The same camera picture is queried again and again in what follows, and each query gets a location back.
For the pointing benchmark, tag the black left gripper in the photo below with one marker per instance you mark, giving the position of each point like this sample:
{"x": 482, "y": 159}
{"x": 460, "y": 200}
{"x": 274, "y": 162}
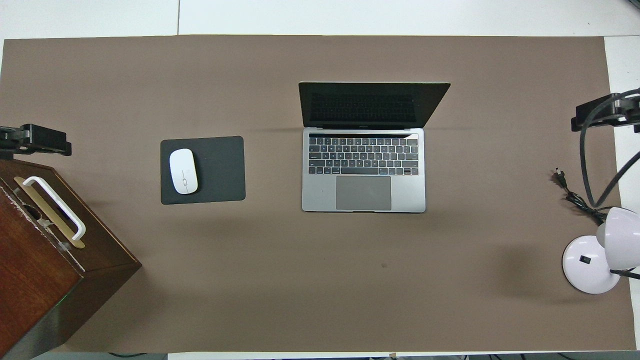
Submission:
{"x": 17, "y": 138}

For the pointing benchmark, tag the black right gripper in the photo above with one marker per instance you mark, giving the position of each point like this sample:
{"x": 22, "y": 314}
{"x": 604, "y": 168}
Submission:
{"x": 627, "y": 107}

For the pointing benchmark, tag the grey laptop computer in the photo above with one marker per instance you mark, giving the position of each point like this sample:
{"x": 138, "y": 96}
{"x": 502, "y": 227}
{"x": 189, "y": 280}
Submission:
{"x": 370, "y": 195}

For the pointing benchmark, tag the white computer mouse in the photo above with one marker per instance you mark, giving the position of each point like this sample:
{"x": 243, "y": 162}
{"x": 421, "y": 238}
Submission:
{"x": 183, "y": 171}

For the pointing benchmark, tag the dark wooden box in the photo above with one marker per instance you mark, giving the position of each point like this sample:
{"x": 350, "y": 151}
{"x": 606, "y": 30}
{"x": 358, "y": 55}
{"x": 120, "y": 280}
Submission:
{"x": 35, "y": 280}

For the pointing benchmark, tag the white desk lamp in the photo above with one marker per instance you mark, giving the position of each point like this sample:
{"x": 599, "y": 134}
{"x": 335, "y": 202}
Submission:
{"x": 585, "y": 265}

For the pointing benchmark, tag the black mouse pad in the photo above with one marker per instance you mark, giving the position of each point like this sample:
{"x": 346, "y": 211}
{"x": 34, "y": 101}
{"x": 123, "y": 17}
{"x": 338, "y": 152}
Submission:
{"x": 222, "y": 170}

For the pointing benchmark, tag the large brown table mat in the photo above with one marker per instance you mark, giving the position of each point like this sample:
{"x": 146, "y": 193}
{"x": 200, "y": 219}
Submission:
{"x": 300, "y": 280}

